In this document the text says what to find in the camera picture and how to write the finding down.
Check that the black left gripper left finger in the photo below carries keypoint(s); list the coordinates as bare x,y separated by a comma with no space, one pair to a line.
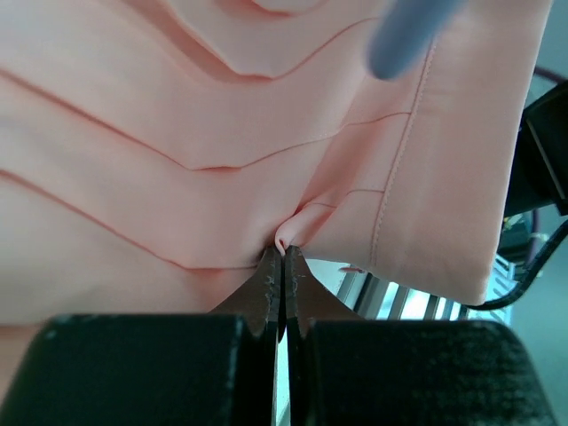
216,368

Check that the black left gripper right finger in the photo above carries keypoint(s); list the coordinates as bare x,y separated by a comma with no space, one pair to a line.
346,370

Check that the pink skirt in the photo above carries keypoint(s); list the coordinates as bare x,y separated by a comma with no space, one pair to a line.
152,151

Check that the purple clothes hanger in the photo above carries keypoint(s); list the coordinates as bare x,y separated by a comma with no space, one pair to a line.
405,33

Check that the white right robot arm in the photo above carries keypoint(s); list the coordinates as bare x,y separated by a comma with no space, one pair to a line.
538,175

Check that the aluminium mounting rail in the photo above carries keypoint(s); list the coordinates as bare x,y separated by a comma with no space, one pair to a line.
377,299

